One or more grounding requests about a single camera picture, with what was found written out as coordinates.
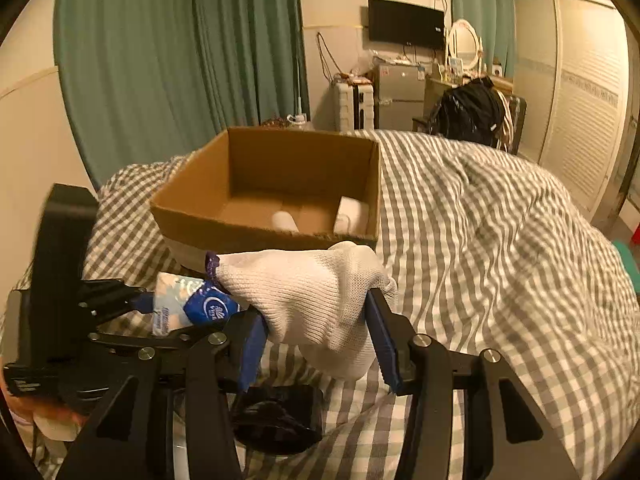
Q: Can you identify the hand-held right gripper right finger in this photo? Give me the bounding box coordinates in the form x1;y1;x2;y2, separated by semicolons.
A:
366;287;581;480

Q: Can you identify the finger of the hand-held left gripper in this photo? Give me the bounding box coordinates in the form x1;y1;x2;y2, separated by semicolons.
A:
77;278;157;322
90;321;227;357

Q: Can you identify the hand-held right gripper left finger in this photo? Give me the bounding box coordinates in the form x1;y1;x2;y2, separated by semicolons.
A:
57;310;268;480

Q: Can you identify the blue white tissue pack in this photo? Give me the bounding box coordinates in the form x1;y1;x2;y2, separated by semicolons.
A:
151;272;242;336

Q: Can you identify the white knitted glove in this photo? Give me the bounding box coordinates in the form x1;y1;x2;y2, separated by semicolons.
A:
205;241;398;380

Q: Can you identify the brown cardboard box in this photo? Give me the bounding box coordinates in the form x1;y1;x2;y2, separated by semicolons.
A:
150;127;383;256

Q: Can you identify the black plastic bag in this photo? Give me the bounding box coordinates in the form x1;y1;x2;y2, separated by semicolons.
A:
232;385;323;456

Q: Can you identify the white rectangular item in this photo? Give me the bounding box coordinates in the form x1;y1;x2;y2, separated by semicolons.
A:
334;197;371;237

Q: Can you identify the white cylindrical bottle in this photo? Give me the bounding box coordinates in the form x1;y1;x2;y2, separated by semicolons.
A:
271;211;300;233

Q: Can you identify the grey white checked blanket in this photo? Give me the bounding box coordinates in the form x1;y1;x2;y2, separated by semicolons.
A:
0;130;637;480

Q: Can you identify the white suitcase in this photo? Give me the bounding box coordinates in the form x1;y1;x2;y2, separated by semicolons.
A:
332;80;376;132

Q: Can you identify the wide green curtain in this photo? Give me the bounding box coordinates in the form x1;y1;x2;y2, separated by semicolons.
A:
52;0;311;191

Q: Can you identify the black backpack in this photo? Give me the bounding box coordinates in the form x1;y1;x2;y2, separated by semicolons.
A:
432;77;508;148

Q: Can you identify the silver mini fridge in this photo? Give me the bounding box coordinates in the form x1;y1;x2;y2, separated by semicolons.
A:
374;62;433;131

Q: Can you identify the teal cloth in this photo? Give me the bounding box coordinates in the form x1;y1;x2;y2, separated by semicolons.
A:
612;240;640;292

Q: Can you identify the dark chair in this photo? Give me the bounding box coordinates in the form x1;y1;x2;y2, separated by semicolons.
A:
492;92;528;156

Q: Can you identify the white oval mirror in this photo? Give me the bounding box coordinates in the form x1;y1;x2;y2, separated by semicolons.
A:
446;19;483;73

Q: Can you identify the white louvred wardrobe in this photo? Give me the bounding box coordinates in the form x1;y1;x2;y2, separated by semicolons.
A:
512;0;633;221

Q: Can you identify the narrow green curtain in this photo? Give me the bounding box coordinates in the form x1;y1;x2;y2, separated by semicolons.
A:
447;0;516;81

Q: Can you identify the black wall television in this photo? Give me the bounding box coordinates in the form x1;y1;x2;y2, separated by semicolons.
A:
367;0;446;51

